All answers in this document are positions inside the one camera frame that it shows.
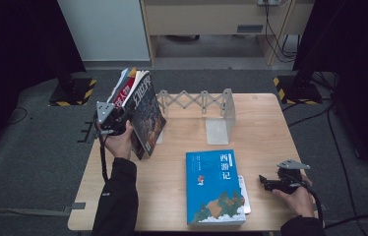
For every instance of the blue book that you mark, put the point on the blue book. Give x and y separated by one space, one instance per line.
214 187

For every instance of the white panel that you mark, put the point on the white panel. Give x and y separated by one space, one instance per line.
106 29

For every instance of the stand base with yellow stripes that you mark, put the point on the stand base with yellow stripes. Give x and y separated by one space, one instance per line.
298 91
75 93

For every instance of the white caterpillar picture book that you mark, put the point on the white caterpillar picture book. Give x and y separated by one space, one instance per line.
245 196

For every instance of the magazine with orange corner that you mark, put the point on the magazine with orange corner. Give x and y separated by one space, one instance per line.
133 72

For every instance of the expandable grey metal book rack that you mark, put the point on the expandable grey metal book rack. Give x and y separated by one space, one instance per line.
218 129

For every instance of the black curtain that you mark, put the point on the black curtain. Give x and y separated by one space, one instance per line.
14 49
355 49

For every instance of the dark cover magazine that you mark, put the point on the dark cover magazine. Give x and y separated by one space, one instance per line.
147 118

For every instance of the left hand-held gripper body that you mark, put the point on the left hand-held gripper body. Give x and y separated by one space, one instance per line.
111 123

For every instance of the person's left hand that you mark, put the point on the person's left hand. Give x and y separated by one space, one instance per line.
121 146

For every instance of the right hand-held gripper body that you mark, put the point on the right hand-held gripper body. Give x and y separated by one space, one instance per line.
290 180

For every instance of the beige wooden desk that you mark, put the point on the beige wooden desk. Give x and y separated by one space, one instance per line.
205 18

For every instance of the person's right hand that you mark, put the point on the person's right hand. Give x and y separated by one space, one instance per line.
300 203

